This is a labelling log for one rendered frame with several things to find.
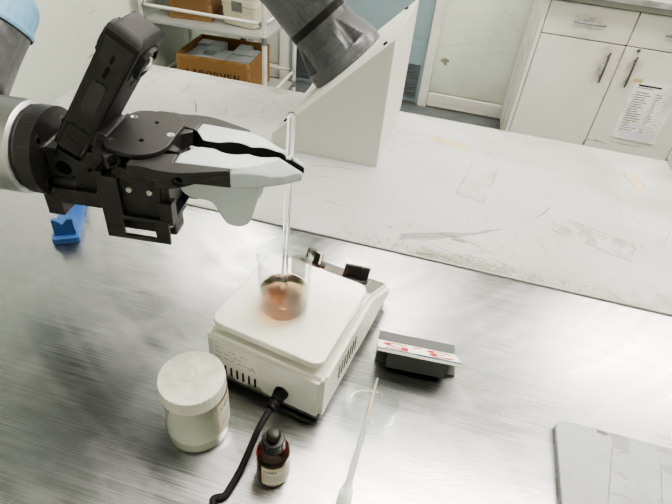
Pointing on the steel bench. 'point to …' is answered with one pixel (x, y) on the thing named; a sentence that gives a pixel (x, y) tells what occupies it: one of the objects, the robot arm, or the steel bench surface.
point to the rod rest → (69, 226)
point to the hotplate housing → (261, 365)
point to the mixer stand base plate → (609, 468)
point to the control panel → (363, 285)
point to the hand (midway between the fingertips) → (287, 161)
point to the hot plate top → (303, 340)
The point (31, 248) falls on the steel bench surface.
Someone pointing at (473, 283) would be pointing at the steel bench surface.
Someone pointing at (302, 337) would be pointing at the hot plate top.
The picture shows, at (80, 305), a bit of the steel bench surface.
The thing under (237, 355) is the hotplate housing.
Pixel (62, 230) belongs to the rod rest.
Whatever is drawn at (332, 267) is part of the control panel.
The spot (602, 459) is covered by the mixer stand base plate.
